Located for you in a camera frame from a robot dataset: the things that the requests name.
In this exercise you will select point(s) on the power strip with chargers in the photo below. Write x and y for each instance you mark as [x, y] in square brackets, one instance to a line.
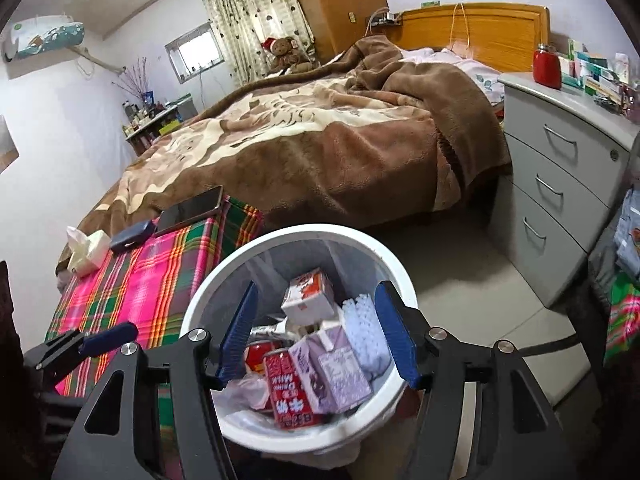
[387, 19]

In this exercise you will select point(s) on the wide white foam net sleeve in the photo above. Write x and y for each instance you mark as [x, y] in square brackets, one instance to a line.
[365, 340]

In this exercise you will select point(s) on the black phone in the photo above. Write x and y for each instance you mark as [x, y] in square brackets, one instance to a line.
[190, 210]

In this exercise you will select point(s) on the dark cloth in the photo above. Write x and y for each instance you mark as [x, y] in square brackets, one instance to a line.
[10, 310]

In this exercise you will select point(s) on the red drink can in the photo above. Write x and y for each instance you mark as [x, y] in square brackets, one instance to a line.
[285, 390]
[260, 357]

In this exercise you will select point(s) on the red and white carton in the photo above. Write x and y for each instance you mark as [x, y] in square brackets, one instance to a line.
[307, 300]

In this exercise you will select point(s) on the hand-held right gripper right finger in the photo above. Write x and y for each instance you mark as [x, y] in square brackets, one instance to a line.
[395, 330]

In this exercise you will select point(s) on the grey cloth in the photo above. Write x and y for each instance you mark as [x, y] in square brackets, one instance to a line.
[605, 260]

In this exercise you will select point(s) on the plaid cloth bag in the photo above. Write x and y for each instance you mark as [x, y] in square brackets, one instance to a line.
[625, 320]

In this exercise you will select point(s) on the silver wall panel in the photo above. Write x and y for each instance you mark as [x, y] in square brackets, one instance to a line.
[7, 140]

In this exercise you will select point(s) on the brown teddy bear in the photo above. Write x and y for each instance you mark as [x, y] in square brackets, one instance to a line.
[287, 55]

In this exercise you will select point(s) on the white trash bin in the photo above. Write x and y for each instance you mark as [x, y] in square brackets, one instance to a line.
[300, 232]

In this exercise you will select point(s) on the dark blue glasses case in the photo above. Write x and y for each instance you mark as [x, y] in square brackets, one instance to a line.
[130, 236]

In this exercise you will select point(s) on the pink bed sheet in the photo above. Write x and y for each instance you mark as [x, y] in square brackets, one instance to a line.
[470, 67]

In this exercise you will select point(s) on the white wall pipe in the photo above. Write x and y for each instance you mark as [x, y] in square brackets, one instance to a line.
[100, 63]

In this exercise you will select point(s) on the grey drawer cabinet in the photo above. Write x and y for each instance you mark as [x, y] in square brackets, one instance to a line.
[540, 185]

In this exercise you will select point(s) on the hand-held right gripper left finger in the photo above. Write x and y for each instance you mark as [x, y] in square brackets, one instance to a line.
[240, 330]

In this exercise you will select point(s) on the tissue pack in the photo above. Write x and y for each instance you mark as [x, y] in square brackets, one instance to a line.
[90, 255]

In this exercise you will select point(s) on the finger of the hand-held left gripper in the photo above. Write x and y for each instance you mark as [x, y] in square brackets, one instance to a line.
[110, 337]

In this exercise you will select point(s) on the covered air conditioner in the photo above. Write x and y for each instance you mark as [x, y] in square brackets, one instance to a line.
[45, 37]

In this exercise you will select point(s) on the brown patterned blanket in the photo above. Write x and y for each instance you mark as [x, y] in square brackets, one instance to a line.
[325, 150]

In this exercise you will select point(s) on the wooden bed headboard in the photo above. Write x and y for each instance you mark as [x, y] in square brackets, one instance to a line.
[500, 35]

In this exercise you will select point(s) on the row of medicine boxes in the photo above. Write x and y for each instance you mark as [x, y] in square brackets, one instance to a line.
[590, 72]

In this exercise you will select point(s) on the wooden wardrobe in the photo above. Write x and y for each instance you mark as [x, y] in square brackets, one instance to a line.
[335, 5]

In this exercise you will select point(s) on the red jar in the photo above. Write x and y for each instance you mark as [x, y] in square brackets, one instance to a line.
[547, 67]

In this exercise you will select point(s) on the small window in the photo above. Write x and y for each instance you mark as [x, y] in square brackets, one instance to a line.
[197, 50]

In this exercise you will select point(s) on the blue vase with branches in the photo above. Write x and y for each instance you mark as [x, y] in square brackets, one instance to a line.
[146, 99]

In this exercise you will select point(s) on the patterned curtain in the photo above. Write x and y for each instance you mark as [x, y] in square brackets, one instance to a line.
[250, 10]

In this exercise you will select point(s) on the cluttered white shelf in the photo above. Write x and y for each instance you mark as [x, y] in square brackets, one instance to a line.
[155, 125]

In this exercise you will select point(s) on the purple drink carton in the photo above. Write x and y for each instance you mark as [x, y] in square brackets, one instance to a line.
[335, 375]

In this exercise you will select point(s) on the plaid tablecloth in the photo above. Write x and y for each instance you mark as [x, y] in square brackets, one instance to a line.
[140, 285]

